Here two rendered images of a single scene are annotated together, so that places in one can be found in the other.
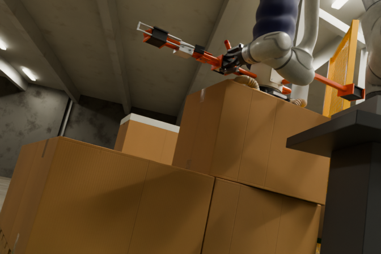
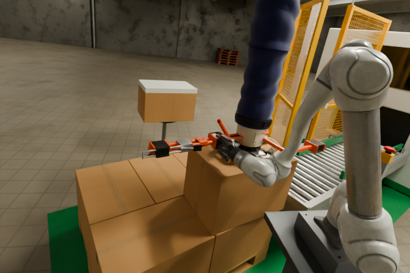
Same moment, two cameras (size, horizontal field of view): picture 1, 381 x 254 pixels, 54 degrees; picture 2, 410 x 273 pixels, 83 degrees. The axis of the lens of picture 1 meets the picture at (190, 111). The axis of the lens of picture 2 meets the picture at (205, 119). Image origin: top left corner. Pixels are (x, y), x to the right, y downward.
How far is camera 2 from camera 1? 1.30 m
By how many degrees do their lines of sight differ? 35
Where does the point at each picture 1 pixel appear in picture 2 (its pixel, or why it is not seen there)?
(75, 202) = not seen: outside the picture
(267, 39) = (257, 178)
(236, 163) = (229, 220)
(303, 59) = (284, 173)
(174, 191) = (190, 259)
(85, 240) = not seen: outside the picture
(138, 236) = not seen: outside the picture
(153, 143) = (165, 105)
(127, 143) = (147, 109)
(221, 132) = (219, 211)
